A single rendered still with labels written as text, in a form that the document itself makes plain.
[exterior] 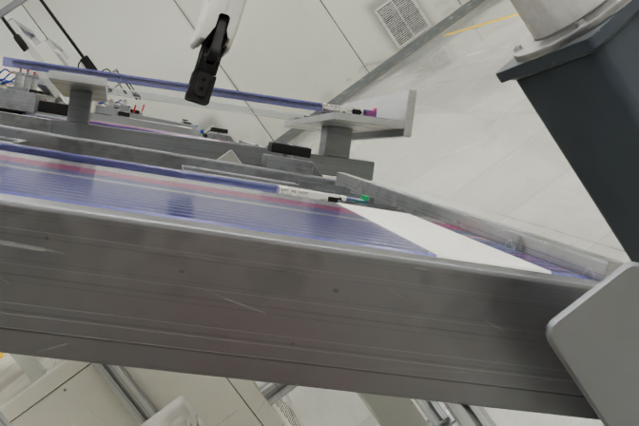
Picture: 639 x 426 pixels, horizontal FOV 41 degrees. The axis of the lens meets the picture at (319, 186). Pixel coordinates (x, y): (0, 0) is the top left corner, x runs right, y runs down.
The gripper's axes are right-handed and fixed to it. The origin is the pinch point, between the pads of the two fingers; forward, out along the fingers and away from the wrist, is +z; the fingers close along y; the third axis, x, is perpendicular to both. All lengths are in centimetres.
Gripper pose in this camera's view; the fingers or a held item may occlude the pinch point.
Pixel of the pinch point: (200, 87)
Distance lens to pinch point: 117.0
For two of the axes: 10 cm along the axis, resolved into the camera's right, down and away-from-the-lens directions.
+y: 2.4, 0.4, -9.7
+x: 9.3, 2.8, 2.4
